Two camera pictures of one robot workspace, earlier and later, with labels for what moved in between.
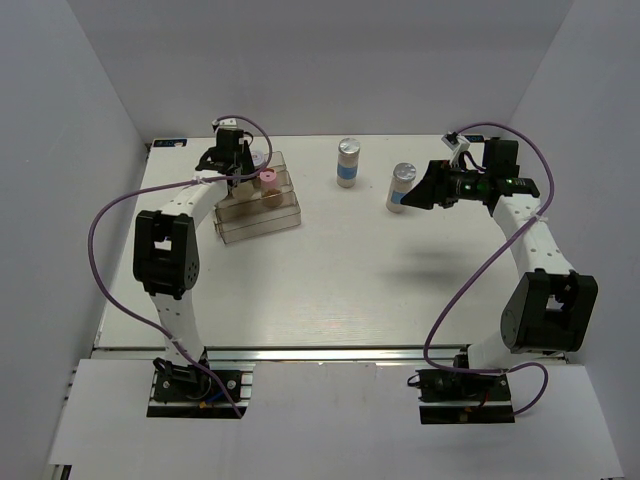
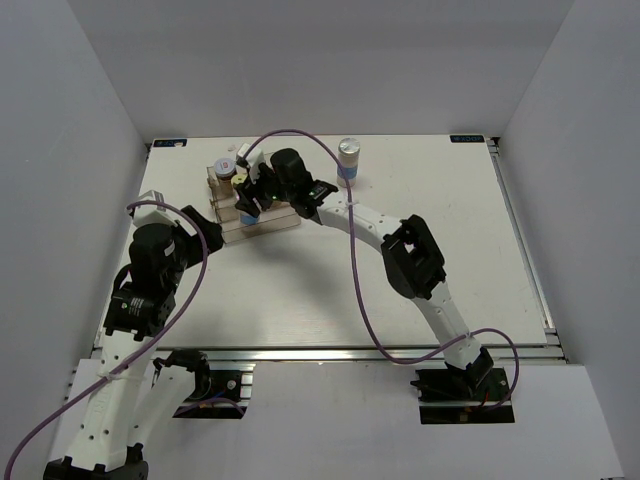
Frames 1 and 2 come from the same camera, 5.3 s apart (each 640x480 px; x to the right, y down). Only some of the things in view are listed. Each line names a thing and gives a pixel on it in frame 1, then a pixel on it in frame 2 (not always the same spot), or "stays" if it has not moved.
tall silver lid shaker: x=348 y=162 stays
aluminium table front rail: x=280 y=355 stays
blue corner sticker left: x=169 y=142 stays
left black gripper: x=248 y=168 to x=211 y=234
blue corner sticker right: x=475 y=138 stays
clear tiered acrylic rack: x=242 y=219 stays
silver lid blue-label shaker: x=403 y=176 to x=248 y=219
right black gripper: x=434 y=187 to x=248 y=191
